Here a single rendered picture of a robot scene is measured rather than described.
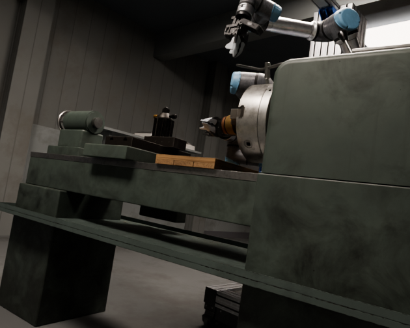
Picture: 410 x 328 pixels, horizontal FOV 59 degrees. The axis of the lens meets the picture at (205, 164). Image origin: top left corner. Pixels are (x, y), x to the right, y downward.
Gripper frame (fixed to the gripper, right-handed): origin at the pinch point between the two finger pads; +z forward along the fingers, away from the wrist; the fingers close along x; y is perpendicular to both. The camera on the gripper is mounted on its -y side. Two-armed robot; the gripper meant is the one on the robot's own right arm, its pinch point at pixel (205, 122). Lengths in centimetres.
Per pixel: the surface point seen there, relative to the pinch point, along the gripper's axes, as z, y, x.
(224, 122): 0.3, -10.1, -0.2
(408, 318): 27, -85, -53
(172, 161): 14.8, 2.7, -19.6
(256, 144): 8.3, -30.4, -10.5
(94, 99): -172, 319, 76
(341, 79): 18, -62, 8
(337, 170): 19, -63, -19
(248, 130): 11.2, -28.3, -5.8
